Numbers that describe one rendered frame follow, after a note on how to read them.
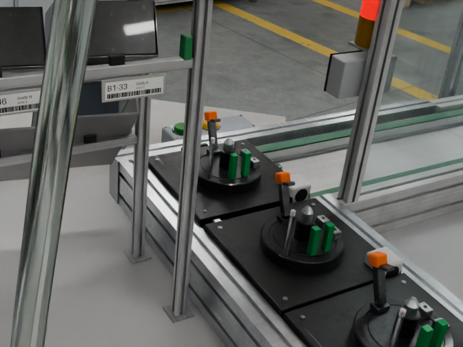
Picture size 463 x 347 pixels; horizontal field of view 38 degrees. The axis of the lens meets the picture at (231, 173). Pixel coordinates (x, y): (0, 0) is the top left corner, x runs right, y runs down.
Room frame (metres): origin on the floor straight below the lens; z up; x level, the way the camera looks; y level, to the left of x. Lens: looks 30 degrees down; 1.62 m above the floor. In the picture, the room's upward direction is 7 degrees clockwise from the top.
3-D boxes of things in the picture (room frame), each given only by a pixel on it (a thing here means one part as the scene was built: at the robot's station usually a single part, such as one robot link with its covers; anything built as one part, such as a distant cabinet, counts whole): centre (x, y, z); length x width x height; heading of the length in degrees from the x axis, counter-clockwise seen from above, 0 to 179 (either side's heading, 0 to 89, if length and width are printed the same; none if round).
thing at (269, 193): (1.14, 0.01, 0.96); 0.24 x 0.24 x 0.02; 34
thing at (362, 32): (1.14, -0.21, 1.28); 0.05 x 0.05 x 0.05
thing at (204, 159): (1.14, 0.01, 0.98); 0.14 x 0.14 x 0.02
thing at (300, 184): (1.11, -0.12, 0.97); 0.05 x 0.05 x 0.04; 34
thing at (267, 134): (1.41, -0.13, 0.91); 0.89 x 0.06 x 0.11; 124
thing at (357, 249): (0.92, -0.13, 1.01); 0.24 x 0.24 x 0.13; 34
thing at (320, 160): (1.28, -0.25, 0.91); 0.84 x 0.28 x 0.10; 124
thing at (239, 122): (1.36, 0.06, 0.93); 0.21 x 0.07 x 0.06; 124
